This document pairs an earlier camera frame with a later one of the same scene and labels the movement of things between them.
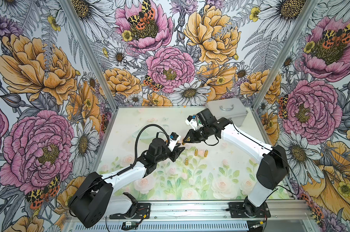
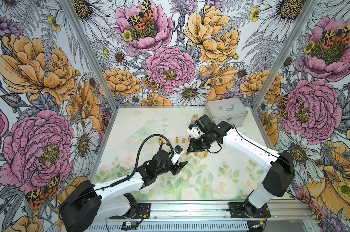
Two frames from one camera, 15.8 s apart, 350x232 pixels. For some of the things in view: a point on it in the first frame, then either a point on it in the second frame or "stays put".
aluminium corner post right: x=304 y=18 stays put
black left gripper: x=175 y=153 -> x=176 y=168
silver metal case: x=230 y=108 stays put
